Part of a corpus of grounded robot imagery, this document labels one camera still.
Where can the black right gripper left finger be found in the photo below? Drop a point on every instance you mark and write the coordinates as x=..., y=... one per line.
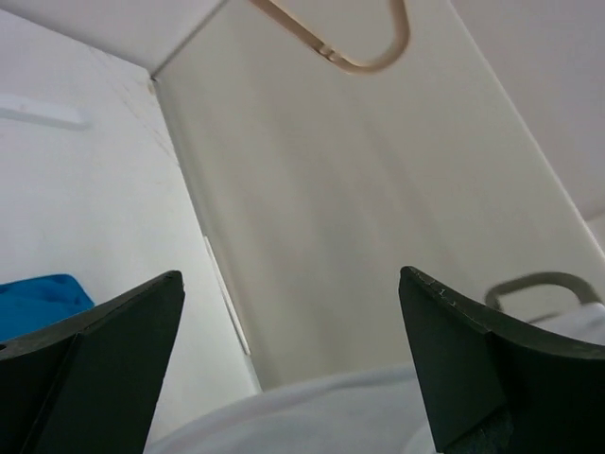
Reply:
x=91, y=383

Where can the beige wooden hanger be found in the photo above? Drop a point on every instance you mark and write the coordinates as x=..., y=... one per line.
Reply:
x=357, y=37

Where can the white mesh tank top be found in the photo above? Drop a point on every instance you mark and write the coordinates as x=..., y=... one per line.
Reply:
x=380, y=411

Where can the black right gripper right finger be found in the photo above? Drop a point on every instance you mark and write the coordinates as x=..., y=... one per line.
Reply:
x=494, y=384

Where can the blue t shirt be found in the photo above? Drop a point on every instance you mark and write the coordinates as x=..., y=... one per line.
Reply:
x=32, y=304

